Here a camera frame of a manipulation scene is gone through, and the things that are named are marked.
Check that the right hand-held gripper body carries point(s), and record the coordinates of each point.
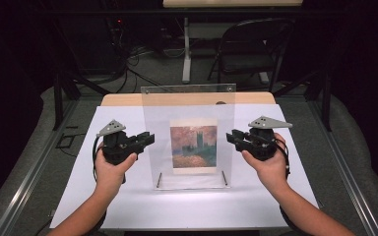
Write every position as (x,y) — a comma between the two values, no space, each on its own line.
(262,141)

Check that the black metal stand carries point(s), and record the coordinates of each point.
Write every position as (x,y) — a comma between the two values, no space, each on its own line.
(58,88)
(325,91)

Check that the clear acrylic picture frame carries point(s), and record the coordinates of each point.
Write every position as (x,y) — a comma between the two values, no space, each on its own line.
(190,98)

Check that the aluminium rail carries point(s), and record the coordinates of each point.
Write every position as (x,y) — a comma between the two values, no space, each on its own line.
(29,177)
(344,177)

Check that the white-legged table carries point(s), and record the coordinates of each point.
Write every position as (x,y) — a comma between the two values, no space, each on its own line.
(186,49)

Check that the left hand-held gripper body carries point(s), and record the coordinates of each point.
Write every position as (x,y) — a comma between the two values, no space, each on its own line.
(116,147)

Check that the person's right hand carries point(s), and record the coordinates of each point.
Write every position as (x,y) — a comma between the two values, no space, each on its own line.
(270,170)

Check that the person's left hand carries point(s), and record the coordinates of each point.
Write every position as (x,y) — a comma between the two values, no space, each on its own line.
(111,173)

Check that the black folding chair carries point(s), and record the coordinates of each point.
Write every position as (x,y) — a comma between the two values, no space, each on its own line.
(252,42)

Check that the painting print card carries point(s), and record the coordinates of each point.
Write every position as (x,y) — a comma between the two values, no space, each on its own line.
(193,144)

